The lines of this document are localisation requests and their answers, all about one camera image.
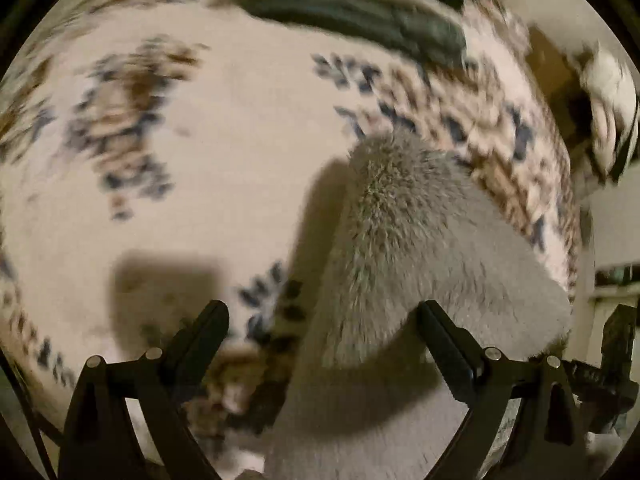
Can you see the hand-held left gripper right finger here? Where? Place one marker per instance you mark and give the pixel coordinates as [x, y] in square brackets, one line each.
[445, 345]

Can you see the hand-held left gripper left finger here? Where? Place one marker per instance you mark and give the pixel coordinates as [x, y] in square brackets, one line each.
[200, 342]

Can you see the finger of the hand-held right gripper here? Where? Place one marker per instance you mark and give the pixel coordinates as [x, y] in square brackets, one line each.
[619, 340]

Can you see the grey fluffy pants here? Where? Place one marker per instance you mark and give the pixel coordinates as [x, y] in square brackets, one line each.
[400, 240]

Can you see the floral bed blanket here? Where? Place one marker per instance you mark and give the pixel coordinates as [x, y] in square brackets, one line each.
[225, 160]

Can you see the white puffy jacket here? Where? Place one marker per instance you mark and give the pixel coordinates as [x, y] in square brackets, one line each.
[610, 90]

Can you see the brown cardboard box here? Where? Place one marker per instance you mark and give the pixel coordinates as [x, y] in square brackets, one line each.
[550, 70]

